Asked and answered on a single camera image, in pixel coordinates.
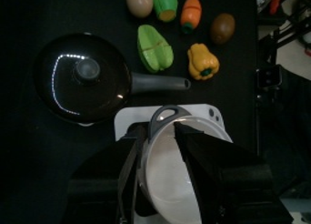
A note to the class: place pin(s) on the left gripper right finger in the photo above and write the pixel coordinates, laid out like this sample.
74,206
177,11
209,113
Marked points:
231,179

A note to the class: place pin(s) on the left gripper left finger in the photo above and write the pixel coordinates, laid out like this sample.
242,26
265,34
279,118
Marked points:
97,179

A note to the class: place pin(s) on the beige toy egg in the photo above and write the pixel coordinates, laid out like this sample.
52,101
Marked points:
139,3

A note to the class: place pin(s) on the white kitchen scale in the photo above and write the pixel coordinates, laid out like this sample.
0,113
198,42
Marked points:
130,118

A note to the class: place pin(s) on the black pan lid grey knob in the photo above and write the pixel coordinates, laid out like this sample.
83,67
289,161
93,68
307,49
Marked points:
101,94

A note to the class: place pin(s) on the black box gear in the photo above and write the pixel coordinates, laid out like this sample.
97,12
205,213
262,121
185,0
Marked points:
269,76

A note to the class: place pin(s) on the light green toy pepper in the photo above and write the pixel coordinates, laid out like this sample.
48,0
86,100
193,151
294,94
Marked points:
155,50

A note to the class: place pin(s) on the black stand legs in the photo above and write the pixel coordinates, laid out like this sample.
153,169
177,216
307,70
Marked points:
283,36

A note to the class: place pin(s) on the orange toy carrot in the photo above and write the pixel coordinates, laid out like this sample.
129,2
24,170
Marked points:
191,12

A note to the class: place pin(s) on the small red object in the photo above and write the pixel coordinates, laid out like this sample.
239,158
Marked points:
275,4

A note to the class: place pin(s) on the toy corn green husk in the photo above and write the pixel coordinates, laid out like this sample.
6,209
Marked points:
166,3

